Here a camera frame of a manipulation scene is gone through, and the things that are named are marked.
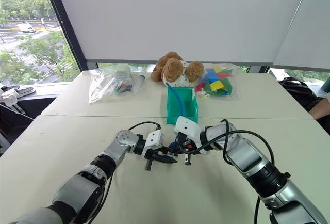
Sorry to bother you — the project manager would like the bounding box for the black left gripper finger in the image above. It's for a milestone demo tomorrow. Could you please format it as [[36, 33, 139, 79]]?
[[154, 154, 178, 164]]

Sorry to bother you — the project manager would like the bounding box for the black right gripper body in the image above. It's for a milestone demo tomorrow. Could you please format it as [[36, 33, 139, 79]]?
[[177, 132, 196, 154]]

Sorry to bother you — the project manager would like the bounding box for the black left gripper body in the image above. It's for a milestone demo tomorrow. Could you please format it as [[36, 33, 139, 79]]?
[[143, 147, 166, 171]]

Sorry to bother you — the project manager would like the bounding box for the blue cable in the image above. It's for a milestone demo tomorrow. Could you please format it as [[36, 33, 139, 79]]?
[[166, 81, 184, 148]]

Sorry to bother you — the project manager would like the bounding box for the green plastic bin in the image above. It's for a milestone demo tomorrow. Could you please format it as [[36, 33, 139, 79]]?
[[166, 86, 200, 125]]

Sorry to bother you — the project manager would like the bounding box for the bag of coloured blocks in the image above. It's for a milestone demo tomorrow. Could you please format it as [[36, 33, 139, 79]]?
[[193, 62, 242, 103]]

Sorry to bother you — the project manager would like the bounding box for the brown teddy bear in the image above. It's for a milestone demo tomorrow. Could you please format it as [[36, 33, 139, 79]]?
[[150, 51, 206, 88]]

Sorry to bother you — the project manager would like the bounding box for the clear bag of small parts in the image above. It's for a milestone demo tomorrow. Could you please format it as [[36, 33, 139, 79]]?
[[87, 63, 134, 105]]

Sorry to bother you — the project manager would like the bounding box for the black backpack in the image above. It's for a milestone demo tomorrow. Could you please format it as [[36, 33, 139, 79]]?
[[279, 76, 323, 111]]

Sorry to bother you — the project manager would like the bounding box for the white roller blind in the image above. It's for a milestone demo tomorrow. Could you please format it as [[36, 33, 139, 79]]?
[[272, 0, 330, 73], [52, 0, 314, 66]]

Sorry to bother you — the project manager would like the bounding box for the black sandal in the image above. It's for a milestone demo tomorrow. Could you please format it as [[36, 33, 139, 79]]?
[[0, 85, 35, 98]]

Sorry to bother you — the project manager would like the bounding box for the white crumpled cloth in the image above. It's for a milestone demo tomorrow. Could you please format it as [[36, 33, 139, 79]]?
[[0, 89, 18, 106]]

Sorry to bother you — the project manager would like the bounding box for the white truck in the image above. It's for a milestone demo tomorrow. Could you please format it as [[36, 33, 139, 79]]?
[[16, 22, 36, 34]]

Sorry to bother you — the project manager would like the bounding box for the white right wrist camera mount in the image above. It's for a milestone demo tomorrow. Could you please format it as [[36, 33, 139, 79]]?
[[173, 115, 207, 155]]

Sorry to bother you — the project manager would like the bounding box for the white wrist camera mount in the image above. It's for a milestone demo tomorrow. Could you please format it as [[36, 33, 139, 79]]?
[[143, 130, 166, 158], [173, 115, 207, 155]]

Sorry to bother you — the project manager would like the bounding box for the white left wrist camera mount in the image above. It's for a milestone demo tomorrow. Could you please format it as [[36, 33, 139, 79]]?
[[143, 130, 166, 158]]

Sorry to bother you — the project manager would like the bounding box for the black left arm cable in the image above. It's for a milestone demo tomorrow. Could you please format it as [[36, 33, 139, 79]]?
[[127, 121, 162, 132]]

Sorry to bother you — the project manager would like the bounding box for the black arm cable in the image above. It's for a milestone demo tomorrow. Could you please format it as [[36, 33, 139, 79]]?
[[192, 119, 275, 167], [127, 121, 162, 132]]

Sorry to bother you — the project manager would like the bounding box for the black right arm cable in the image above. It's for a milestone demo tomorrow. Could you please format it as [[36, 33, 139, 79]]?
[[192, 119, 275, 167]]

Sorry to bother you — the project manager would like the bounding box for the black window frame post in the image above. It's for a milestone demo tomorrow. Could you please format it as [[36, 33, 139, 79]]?
[[41, 0, 90, 72]]

